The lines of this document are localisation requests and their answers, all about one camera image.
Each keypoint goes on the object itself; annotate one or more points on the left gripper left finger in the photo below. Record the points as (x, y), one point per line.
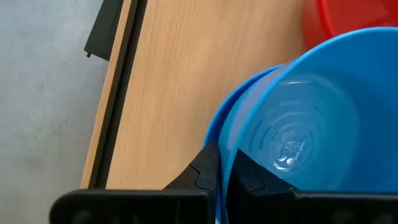
(202, 180)

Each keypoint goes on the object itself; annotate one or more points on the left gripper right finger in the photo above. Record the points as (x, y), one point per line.
(248, 193)

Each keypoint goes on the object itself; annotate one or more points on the blue plastic mini bowl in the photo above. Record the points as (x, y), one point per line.
(217, 124)
(326, 109)

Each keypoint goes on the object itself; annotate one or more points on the red plastic mini bowl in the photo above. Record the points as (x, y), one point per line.
(357, 15)

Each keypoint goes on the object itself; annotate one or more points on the black aluminium table frame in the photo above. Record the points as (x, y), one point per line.
(113, 118)

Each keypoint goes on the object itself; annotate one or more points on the black flat bracket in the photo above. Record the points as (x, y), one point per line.
(104, 31)

